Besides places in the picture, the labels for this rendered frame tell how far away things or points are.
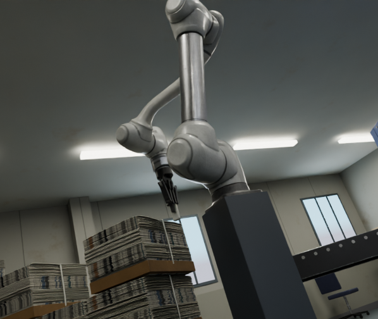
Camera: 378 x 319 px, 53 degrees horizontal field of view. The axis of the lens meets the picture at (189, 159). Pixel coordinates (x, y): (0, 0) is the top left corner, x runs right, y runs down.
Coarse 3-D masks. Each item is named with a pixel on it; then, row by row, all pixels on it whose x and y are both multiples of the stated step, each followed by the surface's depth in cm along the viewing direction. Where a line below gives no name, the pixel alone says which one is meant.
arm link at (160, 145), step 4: (156, 128) 173; (160, 128) 175; (156, 132) 171; (160, 132) 172; (156, 136) 167; (160, 136) 169; (164, 136) 173; (156, 140) 165; (160, 140) 168; (164, 140) 171; (156, 144) 165; (160, 144) 167; (164, 144) 169; (152, 148) 164; (156, 148) 166; (160, 148) 167; (164, 148) 169; (152, 152) 166; (156, 152) 167; (160, 152) 167; (164, 152) 168; (148, 156) 169; (152, 156) 168
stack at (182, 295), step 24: (120, 288) 143; (144, 288) 138; (168, 288) 150; (192, 288) 167; (72, 312) 150; (96, 312) 145; (120, 312) 140; (144, 312) 135; (168, 312) 142; (192, 312) 158
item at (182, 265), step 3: (177, 261) 159; (180, 261) 161; (183, 261) 163; (186, 261) 166; (189, 261) 168; (192, 261) 171; (177, 264) 158; (180, 264) 160; (183, 264) 163; (186, 264) 165; (189, 264) 167; (192, 264) 170; (180, 267) 159; (183, 267) 162; (186, 267) 164; (189, 267) 166; (192, 267) 169; (180, 270) 158; (183, 270) 160; (186, 270) 163; (189, 270) 165; (192, 270) 168; (195, 270) 170
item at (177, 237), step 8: (168, 224) 168; (176, 224) 175; (168, 232) 165; (176, 232) 172; (176, 240) 168; (184, 240) 174; (176, 248) 163; (184, 248) 170; (176, 256) 160; (184, 256) 166; (176, 272) 157; (184, 272) 163
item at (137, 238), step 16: (128, 224) 148; (144, 224) 150; (96, 240) 154; (112, 240) 150; (128, 240) 146; (144, 240) 145; (160, 240) 155; (96, 256) 151; (112, 256) 148; (128, 256) 144; (144, 256) 141; (160, 256) 149; (96, 272) 149; (112, 272) 146; (160, 272) 146; (112, 288) 146
